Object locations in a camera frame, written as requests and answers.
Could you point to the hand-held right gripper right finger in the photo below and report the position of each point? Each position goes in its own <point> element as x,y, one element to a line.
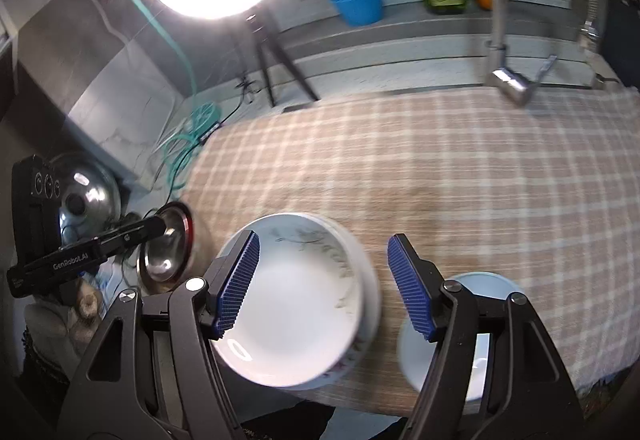
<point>410,290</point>

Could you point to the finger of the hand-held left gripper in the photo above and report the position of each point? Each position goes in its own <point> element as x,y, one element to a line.
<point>145,227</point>

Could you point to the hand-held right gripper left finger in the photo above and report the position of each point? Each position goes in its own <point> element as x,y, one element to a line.
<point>240,285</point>

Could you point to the red steel bowl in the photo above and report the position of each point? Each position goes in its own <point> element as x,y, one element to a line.
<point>165,260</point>

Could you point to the pink rose print plate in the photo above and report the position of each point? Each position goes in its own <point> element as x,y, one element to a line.
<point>371,290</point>

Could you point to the white plate grey leaf print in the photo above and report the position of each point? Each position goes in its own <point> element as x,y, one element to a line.
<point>295,300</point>

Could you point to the light blue bowl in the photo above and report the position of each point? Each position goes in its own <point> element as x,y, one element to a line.
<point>482,284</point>

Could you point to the person's left forearm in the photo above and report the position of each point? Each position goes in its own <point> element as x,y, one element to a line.
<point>37,360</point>

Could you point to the person's left hand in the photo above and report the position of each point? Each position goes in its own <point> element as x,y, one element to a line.
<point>55,320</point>

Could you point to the steel pot lid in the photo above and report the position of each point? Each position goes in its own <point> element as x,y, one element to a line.
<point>90,195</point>

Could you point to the checked beige tablecloth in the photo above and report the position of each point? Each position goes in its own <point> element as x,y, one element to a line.
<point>425,160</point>

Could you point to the person's dark clothing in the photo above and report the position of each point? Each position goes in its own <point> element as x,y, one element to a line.
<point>290,420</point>

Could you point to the blue plastic cup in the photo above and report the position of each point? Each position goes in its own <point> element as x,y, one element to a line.
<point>357,5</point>

